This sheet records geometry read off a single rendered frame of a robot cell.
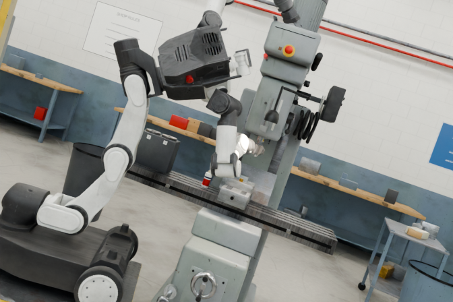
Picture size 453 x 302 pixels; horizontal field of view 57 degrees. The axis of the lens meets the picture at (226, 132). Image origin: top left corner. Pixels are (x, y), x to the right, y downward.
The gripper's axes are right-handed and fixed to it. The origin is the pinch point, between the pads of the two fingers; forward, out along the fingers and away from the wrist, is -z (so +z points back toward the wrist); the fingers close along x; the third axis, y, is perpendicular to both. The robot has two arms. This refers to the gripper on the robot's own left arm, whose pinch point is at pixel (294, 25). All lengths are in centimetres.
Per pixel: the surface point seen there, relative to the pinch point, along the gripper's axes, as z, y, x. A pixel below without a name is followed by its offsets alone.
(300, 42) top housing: -2.5, -12.6, 20.7
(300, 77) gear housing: -19.5, -18.9, 16.1
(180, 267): -53, -124, 29
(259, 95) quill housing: -18.4, -38.6, 3.6
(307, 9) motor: -0.2, 18.8, -12.9
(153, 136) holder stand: -12, -95, -28
